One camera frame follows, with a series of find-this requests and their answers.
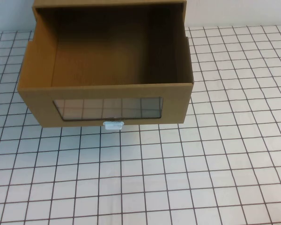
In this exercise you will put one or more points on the white grid pattern tablecloth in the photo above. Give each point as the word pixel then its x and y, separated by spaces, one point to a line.
pixel 140 175

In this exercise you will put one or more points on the brown cardboard box shell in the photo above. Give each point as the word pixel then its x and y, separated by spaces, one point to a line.
pixel 107 2

